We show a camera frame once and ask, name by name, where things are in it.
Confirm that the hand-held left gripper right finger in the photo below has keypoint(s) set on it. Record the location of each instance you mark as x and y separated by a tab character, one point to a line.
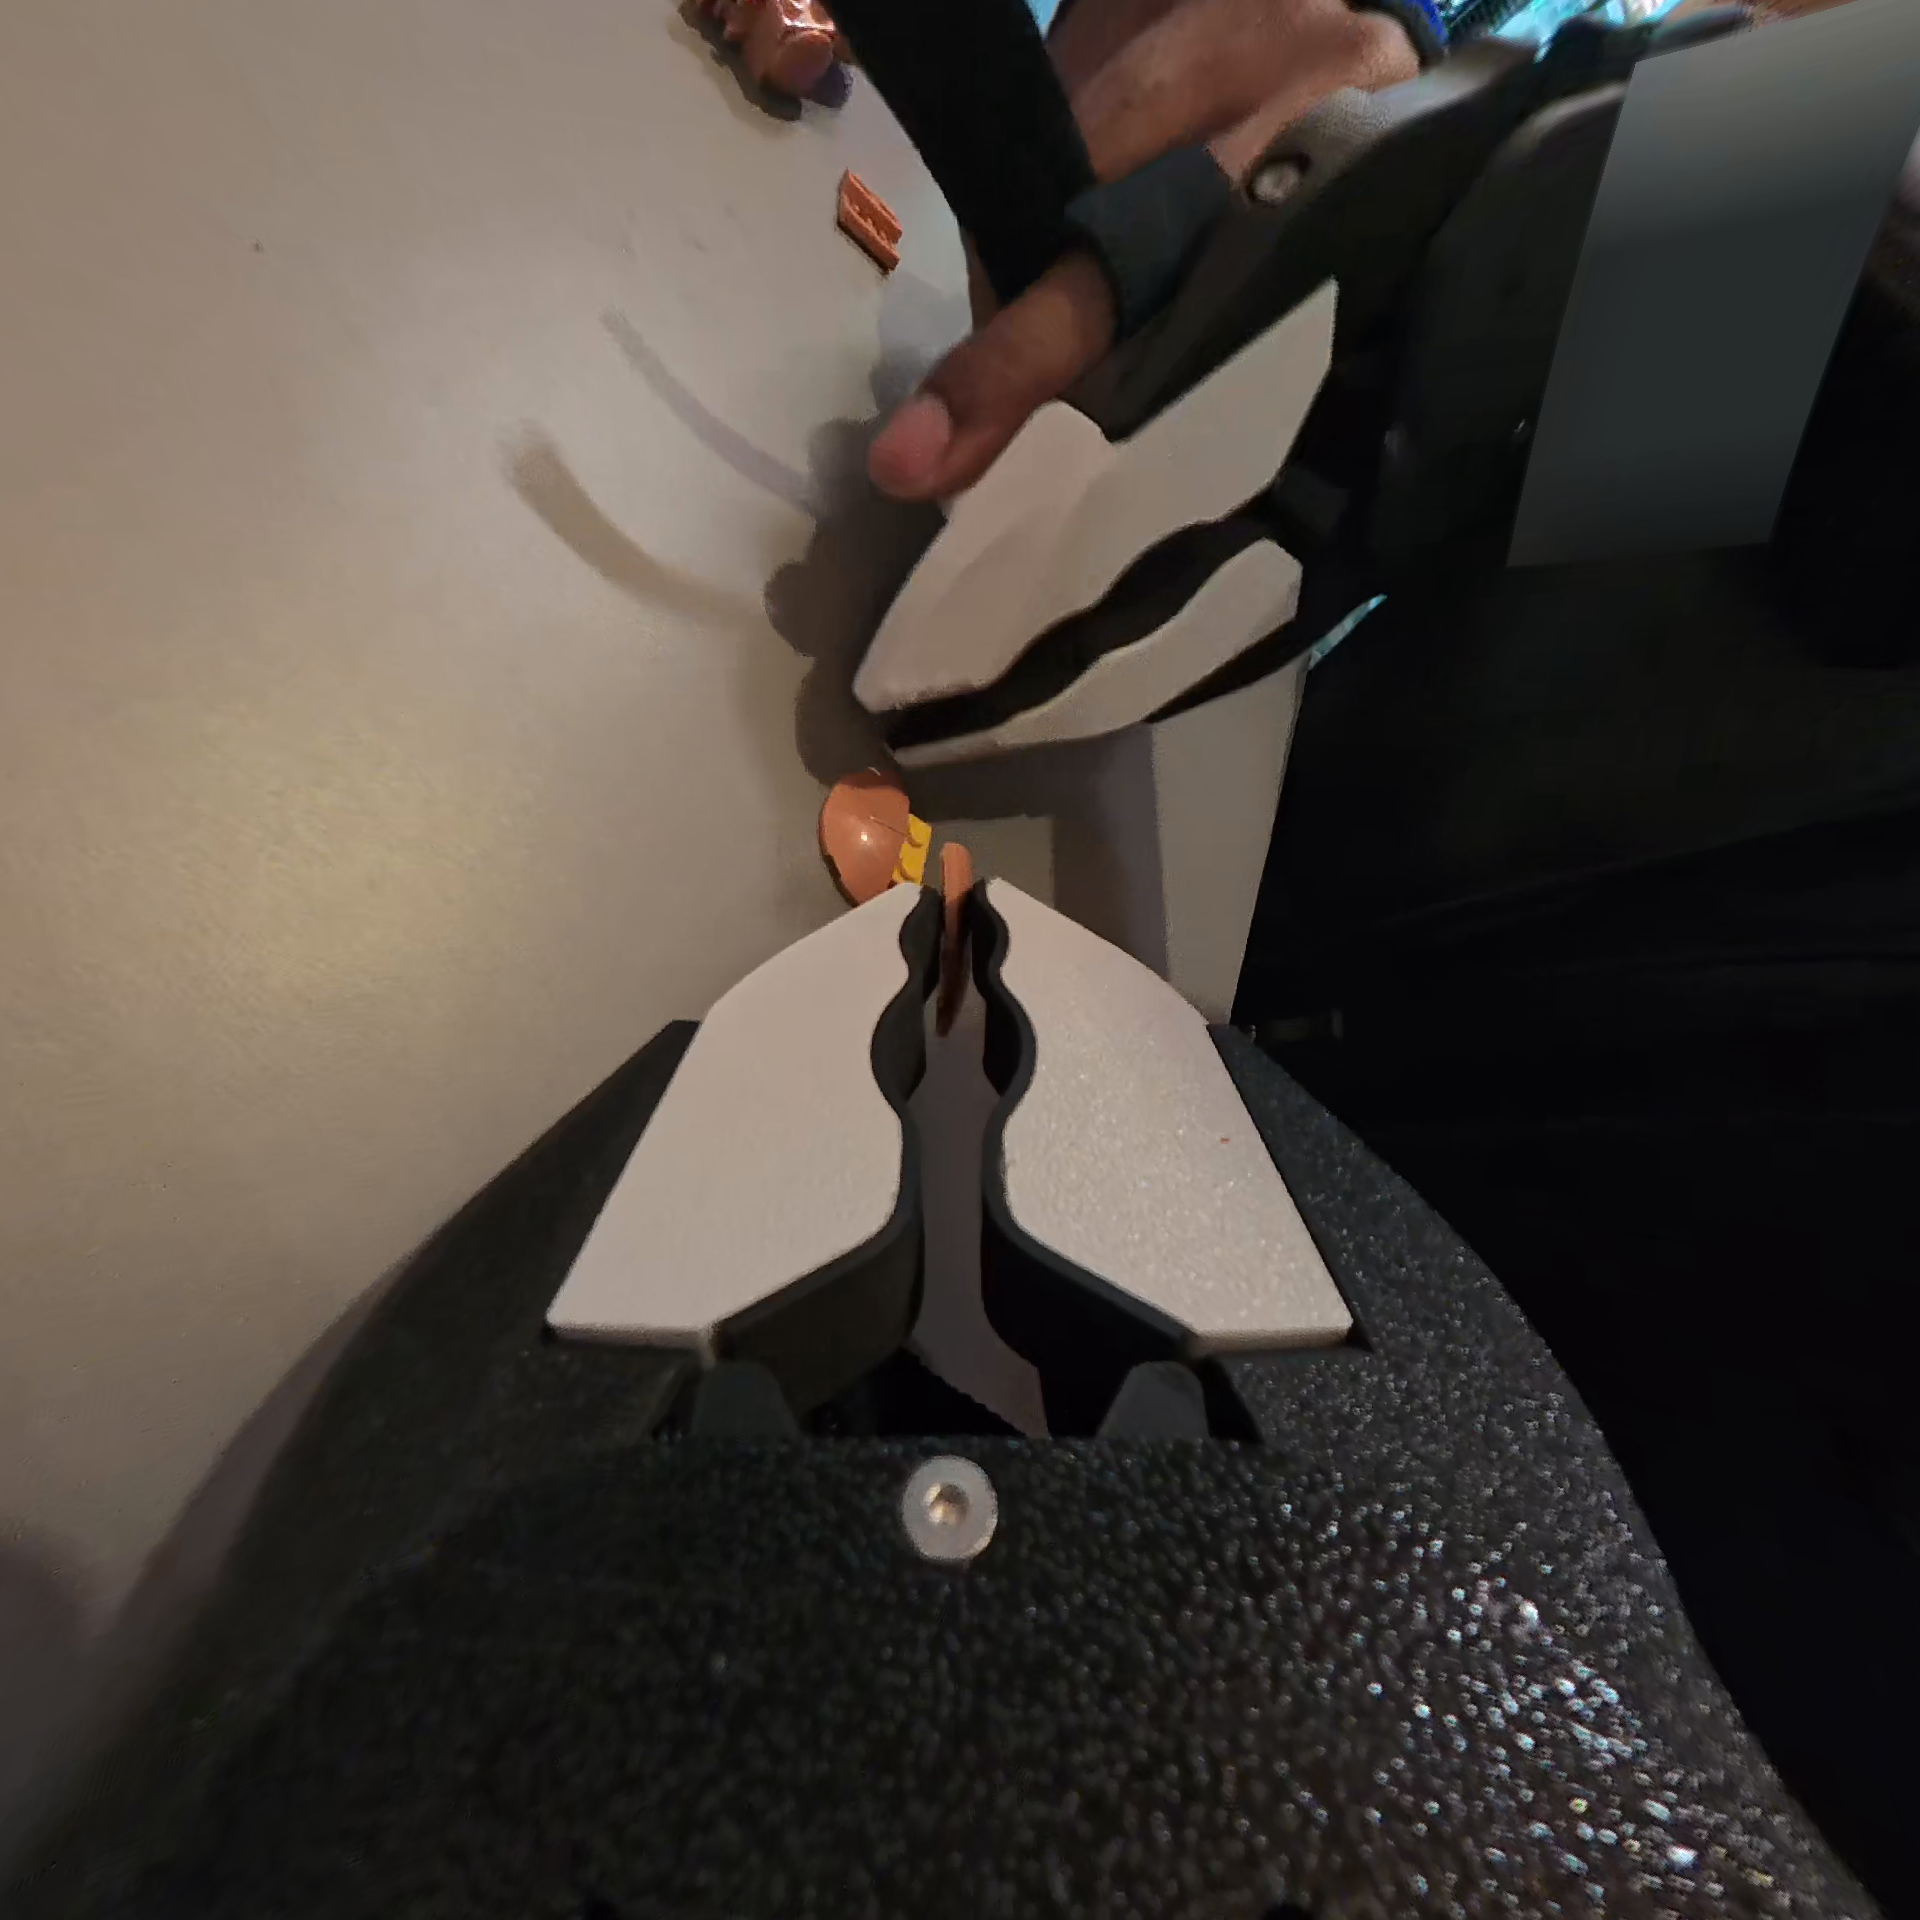
1172	1171

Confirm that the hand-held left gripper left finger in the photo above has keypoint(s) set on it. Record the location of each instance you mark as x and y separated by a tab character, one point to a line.
752	1171

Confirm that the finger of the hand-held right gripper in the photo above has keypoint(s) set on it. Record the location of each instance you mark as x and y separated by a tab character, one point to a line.
1112	511
1172	647

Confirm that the brown curved brick piece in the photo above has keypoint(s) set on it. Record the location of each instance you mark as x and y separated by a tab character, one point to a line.
872	834

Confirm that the grey desk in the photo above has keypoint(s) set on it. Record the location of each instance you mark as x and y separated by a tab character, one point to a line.
362	601

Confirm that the small brown brick plate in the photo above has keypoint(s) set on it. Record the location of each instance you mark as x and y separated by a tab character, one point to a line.
872	220

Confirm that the round brown brick assembly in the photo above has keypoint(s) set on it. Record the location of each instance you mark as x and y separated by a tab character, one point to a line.
766	33

